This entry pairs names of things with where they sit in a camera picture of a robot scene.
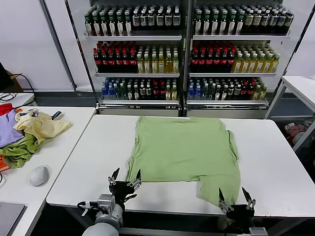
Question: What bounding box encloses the purple shirt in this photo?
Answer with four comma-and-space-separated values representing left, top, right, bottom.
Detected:
0, 109, 25, 148

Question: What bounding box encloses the green cap bottle white label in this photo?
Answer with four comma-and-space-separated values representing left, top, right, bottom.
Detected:
100, 12, 108, 37
85, 12, 93, 37
124, 12, 132, 37
220, 10, 228, 35
203, 10, 211, 35
228, 10, 236, 35
194, 10, 203, 35
116, 12, 124, 37
236, 10, 245, 35
211, 10, 219, 35
93, 12, 100, 37
108, 12, 116, 37

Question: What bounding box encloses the pale yellow shirt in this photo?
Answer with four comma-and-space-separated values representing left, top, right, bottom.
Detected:
13, 111, 72, 146

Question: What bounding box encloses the orange box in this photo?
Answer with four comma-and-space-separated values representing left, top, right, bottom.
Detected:
0, 155, 12, 173

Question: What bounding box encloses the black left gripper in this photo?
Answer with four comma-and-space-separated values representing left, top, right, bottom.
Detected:
107, 168, 143, 205

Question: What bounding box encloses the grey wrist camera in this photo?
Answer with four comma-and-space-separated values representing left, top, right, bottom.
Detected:
97, 194, 115, 209
249, 227, 268, 236

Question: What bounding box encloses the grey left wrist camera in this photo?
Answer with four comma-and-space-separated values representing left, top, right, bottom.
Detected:
97, 194, 115, 209

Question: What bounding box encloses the grey laptop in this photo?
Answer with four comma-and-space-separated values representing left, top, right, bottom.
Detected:
0, 202, 27, 236

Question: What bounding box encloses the pink clothes heap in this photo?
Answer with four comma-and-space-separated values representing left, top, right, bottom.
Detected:
284, 121, 313, 146

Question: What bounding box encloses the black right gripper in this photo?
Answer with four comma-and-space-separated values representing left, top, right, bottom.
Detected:
218, 187, 256, 233

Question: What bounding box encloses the dark tea bottle white label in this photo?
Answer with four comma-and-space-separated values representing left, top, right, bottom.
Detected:
140, 7, 148, 30
132, 7, 140, 30
148, 7, 156, 30
164, 7, 172, 30
156, 7, 164, 30
172, 7, 180, 30

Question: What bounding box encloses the white side table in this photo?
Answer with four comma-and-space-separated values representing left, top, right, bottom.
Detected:
264, 75, 315, 153

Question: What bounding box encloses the red garment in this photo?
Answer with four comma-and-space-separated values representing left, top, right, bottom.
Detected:
0, 103, 13, 116

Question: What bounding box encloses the brown cardboard box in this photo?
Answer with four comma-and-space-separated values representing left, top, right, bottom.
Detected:
6, 70, 24, 93

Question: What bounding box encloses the red cap cola bottle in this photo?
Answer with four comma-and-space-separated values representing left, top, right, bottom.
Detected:
115, 48, 123, 72
101, 48, 108, 72
198, 48, 206, 72
227, 48, 235, 72
108, 48, 116, 72
94, 48, 101, 72
206, 48, 214, 72
213, 48, 221, 72
122, 48, 129, 72
129, 48, 137, 72
191, 48, 199, 72
220, 48, 228, 72

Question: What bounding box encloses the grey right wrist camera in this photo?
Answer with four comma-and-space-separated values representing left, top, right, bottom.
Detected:
249, 227, 268, 236

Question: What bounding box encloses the light green polo shirt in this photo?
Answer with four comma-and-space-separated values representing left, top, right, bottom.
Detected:
125, 116, 241, 207

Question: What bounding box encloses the dark bottle beige label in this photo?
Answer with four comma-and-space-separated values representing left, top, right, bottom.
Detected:
253, 9, 261, 34
277, 9, 285, 34
269, 9, 277, 34
261, 9, 269, 34
245, 9, 253, 34
284, 9, 293, 34

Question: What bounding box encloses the black monitor cable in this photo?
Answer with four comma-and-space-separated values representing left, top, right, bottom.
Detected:
11, 73, 35, 93

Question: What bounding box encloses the white computer mouse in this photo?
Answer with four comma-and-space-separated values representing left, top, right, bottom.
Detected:
29, 165, 49, 187

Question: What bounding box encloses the crumpled olive green garment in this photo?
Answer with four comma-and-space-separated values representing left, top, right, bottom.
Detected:
0, 134, 41, 169

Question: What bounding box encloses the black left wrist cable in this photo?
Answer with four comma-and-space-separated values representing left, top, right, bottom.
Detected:
77, 201, 91, 216

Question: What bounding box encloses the black monitor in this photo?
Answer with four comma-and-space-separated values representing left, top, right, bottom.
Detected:
0, 61, 14, 91

